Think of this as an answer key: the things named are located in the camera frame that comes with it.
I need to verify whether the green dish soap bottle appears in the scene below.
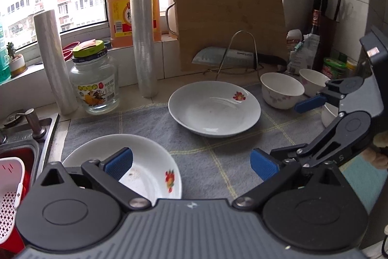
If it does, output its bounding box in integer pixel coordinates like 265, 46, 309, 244
0, 16, 11, 85

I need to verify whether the orange oil jug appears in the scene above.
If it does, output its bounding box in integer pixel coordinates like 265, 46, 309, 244
107, 0, 161, 48

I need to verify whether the dark sauce bottle red label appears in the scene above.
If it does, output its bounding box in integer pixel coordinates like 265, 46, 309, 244
307, 8, 323, 36

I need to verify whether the small potted plant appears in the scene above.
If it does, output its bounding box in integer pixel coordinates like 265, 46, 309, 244
6, 42, 28, 78

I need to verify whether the white and red bag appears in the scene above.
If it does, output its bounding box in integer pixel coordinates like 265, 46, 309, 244
286, 29, 304, 49

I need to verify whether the tall plastic wrap roll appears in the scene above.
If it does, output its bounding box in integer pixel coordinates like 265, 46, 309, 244
129, 0, 159, 99

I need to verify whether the black handled kitchen knife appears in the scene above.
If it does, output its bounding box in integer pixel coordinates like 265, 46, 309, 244
192, 47, 287, 69

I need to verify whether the wooden cutting board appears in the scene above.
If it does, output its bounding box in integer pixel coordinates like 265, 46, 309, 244
165, 0, 288, 73

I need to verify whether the metal soap dispenser pump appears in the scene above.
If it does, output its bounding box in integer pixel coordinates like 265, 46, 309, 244
24, 109, 48, 140

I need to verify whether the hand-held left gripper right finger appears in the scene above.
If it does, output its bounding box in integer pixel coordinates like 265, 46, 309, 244
232, 147, 349, 213

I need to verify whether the dark wooden knife block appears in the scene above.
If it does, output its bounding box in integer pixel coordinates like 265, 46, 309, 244
312, 15, 344, 72

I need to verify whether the metal sink strainer plug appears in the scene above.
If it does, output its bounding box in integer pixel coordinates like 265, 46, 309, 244
2, 113, 25, 126

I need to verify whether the yellow lidded spice jar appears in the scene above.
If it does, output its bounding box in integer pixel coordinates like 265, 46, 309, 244
346, 60, 359, 78

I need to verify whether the red basin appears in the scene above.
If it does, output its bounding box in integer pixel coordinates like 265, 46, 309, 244
0, 146, 40, 254

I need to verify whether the short plastic wrap roll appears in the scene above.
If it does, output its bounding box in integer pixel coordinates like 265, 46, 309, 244
33, 9, 80, 116

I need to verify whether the metal wire rack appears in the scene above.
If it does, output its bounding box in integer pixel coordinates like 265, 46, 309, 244
202, 31, 265, 81

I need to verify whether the white bag with blue text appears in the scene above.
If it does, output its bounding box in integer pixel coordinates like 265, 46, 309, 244
288, 34, 322, 75

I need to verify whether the white floral bowl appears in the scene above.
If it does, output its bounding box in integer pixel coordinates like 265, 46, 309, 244
260, 72, 305, 110
299, 68, 330, 98
320, 102, 339, 128

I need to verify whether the glass jar with yellow-green lid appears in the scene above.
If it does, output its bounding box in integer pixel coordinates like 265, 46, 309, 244
69, 40, 121, 116

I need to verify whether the grey and teal printed mat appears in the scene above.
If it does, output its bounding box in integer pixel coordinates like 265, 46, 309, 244
61, 81, 388, 212

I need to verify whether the white floral plate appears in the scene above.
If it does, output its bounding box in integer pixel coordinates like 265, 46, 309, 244
168, 81, 262, 138
61, 134, 183, 209

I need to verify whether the red bowls stack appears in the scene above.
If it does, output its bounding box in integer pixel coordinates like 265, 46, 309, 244
62, 41, 81, 61

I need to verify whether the white colander basket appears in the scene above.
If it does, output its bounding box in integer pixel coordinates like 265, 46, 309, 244
0, 157, 24, 243

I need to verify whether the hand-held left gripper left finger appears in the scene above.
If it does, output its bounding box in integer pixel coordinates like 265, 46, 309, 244
40, 147, 154, 213

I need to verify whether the person's right hand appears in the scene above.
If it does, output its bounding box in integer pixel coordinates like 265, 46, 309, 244
363, 133, 388, 170

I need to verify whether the green lidded jar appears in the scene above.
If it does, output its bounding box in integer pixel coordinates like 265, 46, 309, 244
322, 57, 348, 79

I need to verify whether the steel sink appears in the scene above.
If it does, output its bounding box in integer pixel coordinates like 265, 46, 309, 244
0, 112, 60, 217

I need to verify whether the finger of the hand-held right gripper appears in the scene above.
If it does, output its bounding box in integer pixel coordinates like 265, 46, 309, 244
269, 116, 344, 168
294, 79, 340, 114

